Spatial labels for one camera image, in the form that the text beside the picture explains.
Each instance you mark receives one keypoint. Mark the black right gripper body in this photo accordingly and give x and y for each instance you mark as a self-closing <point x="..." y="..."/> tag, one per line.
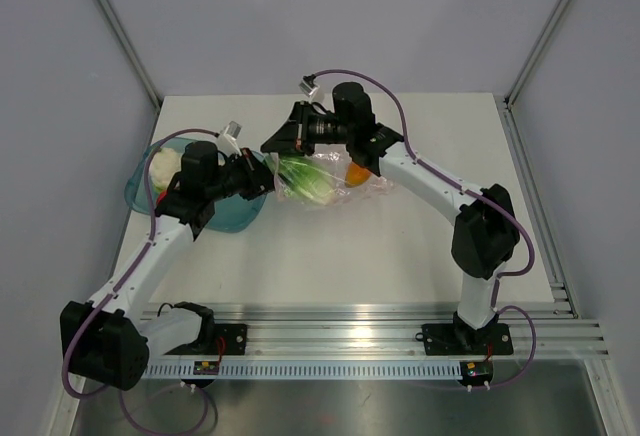
<point x="325" y="129"/>

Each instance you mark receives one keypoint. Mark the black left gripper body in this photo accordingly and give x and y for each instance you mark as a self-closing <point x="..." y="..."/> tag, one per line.
<point x="240" y="177"/>

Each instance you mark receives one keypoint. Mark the clear pink zip top bag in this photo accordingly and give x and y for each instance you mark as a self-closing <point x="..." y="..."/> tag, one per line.
<point x="336" y="162"/>

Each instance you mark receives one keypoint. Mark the green lettuce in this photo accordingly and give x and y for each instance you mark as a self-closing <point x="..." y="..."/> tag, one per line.
<point x="304" y="180"/>

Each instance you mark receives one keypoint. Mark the red orange mango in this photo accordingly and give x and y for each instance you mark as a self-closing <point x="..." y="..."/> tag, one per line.
<point x="356" y="175"/>

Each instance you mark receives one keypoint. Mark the red tomato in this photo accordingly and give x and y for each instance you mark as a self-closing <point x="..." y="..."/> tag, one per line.
<point x="160" y="197"/>

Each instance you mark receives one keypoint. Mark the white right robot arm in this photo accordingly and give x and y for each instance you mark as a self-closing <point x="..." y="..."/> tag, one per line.
<point x="485" y="230"/>

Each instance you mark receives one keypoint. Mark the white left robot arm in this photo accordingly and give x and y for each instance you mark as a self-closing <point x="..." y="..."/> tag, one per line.
<point x="103" y="339"/>

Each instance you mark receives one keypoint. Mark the white cauliflower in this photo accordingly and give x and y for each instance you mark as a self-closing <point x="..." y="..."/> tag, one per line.
<point x="164" y="165"/>

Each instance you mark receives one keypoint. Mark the teal plastic container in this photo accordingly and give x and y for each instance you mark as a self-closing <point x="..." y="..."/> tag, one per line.
<point x="232" y="215"/>

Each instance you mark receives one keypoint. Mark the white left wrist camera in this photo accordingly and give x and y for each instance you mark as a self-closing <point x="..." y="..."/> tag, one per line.
<point x="227" y="140"/>

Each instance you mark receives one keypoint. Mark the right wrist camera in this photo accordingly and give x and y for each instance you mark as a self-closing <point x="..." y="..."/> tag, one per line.
<point x="310" y="89"/>

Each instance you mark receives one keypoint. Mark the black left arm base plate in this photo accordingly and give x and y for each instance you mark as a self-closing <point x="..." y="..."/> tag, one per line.
<point x="228" y="338"/>

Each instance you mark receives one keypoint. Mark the white slotted cable duct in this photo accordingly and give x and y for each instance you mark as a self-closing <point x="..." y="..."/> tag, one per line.
<point x="302" y="370"/>

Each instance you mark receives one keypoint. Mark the left aluminium corner post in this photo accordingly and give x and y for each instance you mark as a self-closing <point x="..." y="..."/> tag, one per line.
<point x="109" y="13"/>

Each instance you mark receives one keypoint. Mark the aluminium corner post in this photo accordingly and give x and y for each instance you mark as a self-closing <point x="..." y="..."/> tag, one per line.
<point x="535" y="55"/>
<point x="109" y="13"/>

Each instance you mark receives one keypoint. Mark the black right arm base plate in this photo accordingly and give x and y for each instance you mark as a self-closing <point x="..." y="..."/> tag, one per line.
<point x="447" y="339"/>

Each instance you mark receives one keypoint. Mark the aluminium frame rail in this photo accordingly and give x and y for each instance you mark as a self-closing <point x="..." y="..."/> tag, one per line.
<point x="387" y="331"/>

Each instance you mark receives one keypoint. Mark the right aluminium corner post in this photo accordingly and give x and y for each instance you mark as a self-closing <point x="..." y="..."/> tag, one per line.
<point x="535" y="55"/>

